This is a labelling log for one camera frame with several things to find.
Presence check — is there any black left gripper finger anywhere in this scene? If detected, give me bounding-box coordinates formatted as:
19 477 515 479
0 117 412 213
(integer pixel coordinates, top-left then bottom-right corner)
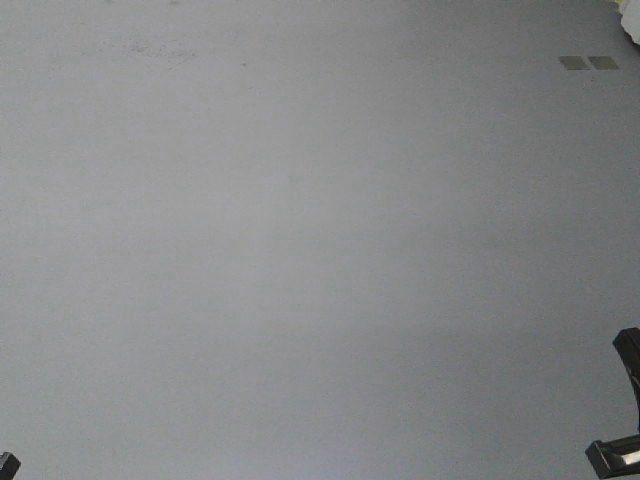
0 452 21 480

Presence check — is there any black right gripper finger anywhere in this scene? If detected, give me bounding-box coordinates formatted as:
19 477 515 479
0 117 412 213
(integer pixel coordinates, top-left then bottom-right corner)
613 327 640 407
585 435 639 479

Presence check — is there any grey floor tape patch right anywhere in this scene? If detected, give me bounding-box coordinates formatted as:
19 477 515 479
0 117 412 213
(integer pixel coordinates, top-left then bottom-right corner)
588 56 619 70

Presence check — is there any grey floor tape patch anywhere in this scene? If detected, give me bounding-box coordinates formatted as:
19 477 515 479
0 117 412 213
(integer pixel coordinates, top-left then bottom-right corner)
558 56 591 71
588 56 619 70

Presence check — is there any grey floor tape patch left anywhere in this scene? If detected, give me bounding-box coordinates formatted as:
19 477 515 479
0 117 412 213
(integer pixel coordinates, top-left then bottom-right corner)
558 56 591 71

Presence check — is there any white object at corner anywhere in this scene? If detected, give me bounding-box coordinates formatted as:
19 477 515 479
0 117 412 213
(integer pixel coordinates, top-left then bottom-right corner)
615 0 640 46

